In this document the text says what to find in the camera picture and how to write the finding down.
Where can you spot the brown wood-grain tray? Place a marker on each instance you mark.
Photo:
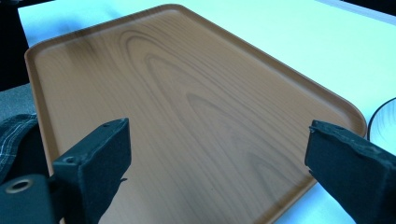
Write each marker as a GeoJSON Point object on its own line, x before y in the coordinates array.
{"type": "Point", "coordinates": [193, 102]}

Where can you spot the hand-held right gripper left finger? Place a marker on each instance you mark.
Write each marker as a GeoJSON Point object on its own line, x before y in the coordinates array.
{"type": "Point", "coordinates": [93, 168]}

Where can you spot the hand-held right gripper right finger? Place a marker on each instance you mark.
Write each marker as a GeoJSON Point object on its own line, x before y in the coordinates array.
{"type": "Point", "coordinates": [355, 168]}

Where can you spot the dark plaid clothing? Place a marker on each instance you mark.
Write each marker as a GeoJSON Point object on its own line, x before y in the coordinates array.
{"type": "Point", "coordinates": [17, 137]}

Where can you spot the white plate with dark rim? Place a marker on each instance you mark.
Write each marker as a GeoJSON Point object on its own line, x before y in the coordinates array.
{"type": "Point", "coordinates": [384, 124]}

